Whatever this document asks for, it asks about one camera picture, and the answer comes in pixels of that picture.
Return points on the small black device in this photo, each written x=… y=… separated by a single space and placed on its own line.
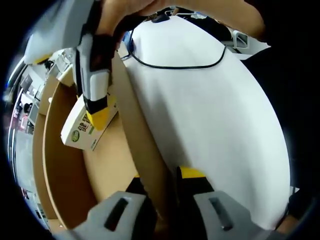
x=160 y=18

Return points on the person's right hand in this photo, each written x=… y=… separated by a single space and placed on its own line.
x=120 y=12

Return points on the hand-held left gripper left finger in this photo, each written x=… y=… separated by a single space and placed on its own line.
x=117 y=215

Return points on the small green white carton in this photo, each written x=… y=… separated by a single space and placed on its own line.
x=77 y=130

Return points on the white framed chair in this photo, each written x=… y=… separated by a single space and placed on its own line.
x=234 y=40

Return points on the brown cardboard shoe box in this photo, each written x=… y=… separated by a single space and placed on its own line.
x=110 y=155

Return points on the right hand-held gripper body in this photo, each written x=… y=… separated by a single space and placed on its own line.
x=60 y=27

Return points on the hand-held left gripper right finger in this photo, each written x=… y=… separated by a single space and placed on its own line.
x=225 y=215

